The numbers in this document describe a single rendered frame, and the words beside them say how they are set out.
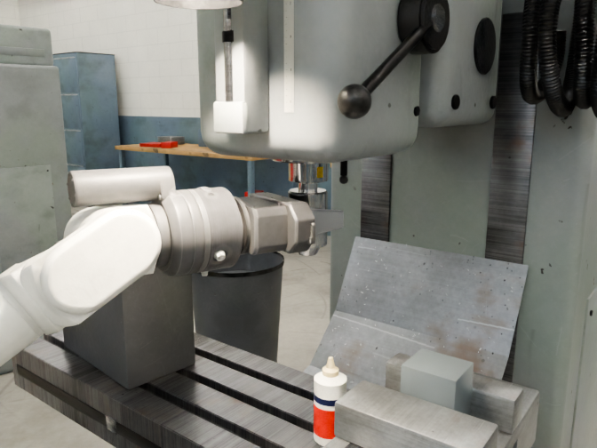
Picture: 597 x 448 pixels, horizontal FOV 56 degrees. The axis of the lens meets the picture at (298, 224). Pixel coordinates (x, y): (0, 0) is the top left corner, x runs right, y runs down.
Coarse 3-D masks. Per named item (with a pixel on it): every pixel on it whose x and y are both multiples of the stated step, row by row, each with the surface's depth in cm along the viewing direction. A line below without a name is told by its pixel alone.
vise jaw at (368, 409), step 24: (360, 384) 61; (336, 408) 57; (360, 408) 56; (384, 408) 56; (408, 408) 56; (432, 408) 56; (336, 432) 58; (360, 432) 56; (384, 432) 54; (408, 432) 52; (432, 432) 52; (456, 432) 52; (480, 432) 52
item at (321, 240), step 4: (324, 200) 65; (308, 204) 64; (312, 204) 64; (316, 204) 64; (320, 204) 64; (324, 204) 65; (312, 208) 64; (316, 208) 64; (320, 208) 64; (324, 208) 65; (316, 236) 65; (320, 236) 65; (324, 236) 66; (316, 240) 65; (320, 240) 65; (324, 240) 66; (312, 244) 65; (316, 244) 65; (320, 244) 65; (324, 244) 66; (312, 248) 65
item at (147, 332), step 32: (128, 288) 78; (160, 288) 82; (96, 320) 85; (128, 320) 79; (160, 320) 83; (192, 320) 87; (96, 352) 87; (128, 352) 80; (160, 352) 84; (192, 352) 88; (128, 384) 81
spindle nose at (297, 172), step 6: (288, 168) 64; (294, 168) 63; (300, 168) 63; (306, 168) 63; (312, 168) 63; (324, 168) 64; (288, 174) 65; (294, 174) 63; (300, 174) 63; (306, 174) 63; (312, 174) 63; (324, 174) 64; (294, 180) 64; (300, 180) 63; (306, 180) 63; (312, 180) 63; (318, 180) 63; (324, 180) 64
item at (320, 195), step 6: (288, 192) 65; (294, 192) 64; (300, 192) 64; (306, 192) 64; (312, 192) 64; (318, 192) 64; (324, 192) 65; (294, 198) 64; (300, 198) 64; (306, 198) 63; (312, 198) 64; (318, 198) 64; (324, 198) 64
